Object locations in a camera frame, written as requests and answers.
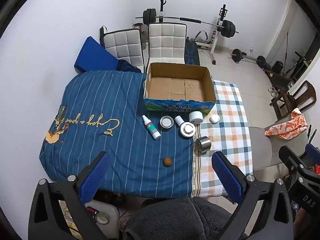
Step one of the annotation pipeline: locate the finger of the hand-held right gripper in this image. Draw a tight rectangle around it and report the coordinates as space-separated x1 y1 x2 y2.
305 143 320 167
278 145 310 180

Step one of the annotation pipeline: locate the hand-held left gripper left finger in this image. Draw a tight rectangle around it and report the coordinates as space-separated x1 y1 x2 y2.
29 151 118 240

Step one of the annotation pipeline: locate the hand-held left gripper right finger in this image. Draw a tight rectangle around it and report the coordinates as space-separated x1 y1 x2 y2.
211 151 294 240

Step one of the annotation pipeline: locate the cardboard box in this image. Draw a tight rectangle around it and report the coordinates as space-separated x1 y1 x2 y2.
144 62 217 115

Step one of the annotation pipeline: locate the orange patterned cloth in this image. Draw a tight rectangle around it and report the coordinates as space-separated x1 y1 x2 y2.
265 107 307 139

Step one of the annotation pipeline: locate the grey chair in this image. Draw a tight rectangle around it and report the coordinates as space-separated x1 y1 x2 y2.
249 126 309 172

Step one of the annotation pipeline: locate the white plastic container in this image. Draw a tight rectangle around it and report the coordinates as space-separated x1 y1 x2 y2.
59 197 120 240

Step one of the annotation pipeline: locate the stainless steel cup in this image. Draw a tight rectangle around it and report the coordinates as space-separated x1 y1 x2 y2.
195 136 212 155

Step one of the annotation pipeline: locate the brown wooden chair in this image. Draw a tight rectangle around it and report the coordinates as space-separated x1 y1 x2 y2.
270 80 317 119

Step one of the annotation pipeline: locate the grey fleece jacket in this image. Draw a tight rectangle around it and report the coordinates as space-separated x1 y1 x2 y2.
124 197 238 240

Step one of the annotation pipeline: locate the clear glass bottle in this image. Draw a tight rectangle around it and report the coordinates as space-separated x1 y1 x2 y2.
55 106 67 125

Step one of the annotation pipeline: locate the white spray bottle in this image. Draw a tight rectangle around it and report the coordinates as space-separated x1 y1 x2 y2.
142 115 162 140

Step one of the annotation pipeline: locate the striped and plaid tablecloth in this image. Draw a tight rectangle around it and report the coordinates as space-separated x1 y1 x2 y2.
39 70 254 198

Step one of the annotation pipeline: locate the round silver tin lid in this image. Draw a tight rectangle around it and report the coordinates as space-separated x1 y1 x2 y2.
160 116 174 129

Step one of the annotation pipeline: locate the black exercise equipment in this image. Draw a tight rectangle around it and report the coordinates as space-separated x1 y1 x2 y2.
264 51 313 90

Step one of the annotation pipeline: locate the short barbell with black plates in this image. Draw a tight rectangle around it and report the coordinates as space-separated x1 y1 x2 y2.
229 49 267 69

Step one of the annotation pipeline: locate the dark blue garment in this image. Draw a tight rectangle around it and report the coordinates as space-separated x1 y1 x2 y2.
117 59 142 73

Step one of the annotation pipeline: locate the blue foam mat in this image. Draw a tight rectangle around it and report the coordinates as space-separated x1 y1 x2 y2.
74 37 119 72

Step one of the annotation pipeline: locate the white padded chair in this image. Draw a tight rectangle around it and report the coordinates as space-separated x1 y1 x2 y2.
103 28 145 73
147 23 187 65

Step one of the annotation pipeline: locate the white barbell rack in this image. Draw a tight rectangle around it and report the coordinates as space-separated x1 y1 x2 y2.
157 0 228 65

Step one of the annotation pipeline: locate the long barbell with black plates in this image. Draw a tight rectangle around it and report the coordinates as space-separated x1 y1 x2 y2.
136 8 239 39

